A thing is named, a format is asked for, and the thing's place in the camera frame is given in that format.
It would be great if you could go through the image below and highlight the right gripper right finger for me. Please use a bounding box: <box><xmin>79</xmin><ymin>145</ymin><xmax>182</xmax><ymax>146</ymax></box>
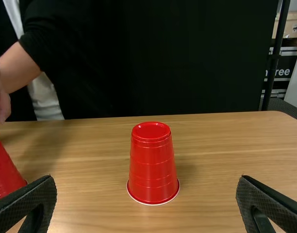
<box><xmin>235</xmin><ymin>175</ymin><xmax>297</xmax><ymax>233</ymax></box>

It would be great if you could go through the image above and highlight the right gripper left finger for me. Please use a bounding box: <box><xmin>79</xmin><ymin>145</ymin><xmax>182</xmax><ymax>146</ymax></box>
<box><xmin>0</xmin><ymin>174</ymin><xmax>57</xmax><ymax>233</ymax></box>

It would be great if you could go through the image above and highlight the red cup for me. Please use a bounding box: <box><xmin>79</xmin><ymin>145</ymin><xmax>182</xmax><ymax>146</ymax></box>
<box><xmin>0</xmin><ymin>133</ymin><xmax>28</xmax><ymax>203</ymax></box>
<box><xmin>126</xmin><ymin>121</ymin><xmax>181</xmax><ymax>206</ymax></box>

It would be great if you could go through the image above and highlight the black mesh chair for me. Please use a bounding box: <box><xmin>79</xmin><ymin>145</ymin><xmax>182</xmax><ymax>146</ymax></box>
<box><xmin>259</xmin><ymin>97</ymin><xmax>297</xmax><ymax>122</ymax></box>

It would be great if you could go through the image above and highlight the person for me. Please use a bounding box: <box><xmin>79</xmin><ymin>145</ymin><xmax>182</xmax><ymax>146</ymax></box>
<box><xmin>0</xmin><ymin>0</ymin><xmax>139</xmax><ymax>125</ymax></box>

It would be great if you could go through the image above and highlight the cardboard box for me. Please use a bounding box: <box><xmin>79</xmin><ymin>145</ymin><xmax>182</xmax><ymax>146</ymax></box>
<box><xmin>272</xmin><ymin>11</ymin><xmax>297</xmax><ymax>39</ymax></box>

